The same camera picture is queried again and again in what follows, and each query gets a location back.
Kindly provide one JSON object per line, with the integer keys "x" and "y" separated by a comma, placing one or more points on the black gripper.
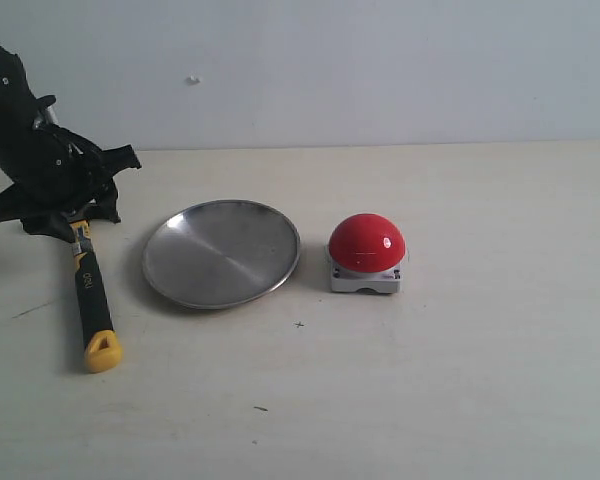
{"x": 54, "y": 169}

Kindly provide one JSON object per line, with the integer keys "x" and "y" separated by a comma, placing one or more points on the black and yellow claw hammer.
{"x": 102, "y": 349}

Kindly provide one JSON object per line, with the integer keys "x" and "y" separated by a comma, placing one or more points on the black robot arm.
{"x": 19, "y": 107}

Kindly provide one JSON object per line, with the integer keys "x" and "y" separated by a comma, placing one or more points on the red dome push button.
{"x": 365, "y": 253}

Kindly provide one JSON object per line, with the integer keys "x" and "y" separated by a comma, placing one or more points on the round stainless steel plate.
{"x": 221, "y": 254}

